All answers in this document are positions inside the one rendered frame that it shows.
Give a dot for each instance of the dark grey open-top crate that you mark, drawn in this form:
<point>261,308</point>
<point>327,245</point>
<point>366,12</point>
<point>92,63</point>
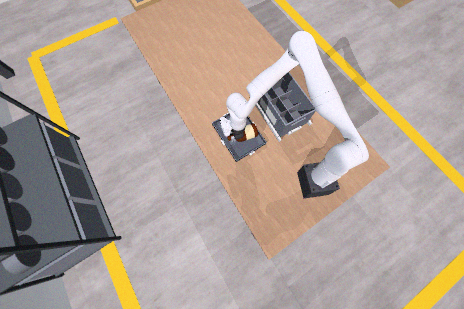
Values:
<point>286,105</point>

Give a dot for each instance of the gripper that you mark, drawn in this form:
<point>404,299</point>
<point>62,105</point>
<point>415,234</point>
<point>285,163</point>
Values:
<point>230,129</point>

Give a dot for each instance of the brown bottle with cream label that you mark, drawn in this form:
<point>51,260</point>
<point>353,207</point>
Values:
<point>249,133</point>

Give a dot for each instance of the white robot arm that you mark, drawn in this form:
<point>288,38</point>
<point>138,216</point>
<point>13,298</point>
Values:
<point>302,49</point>

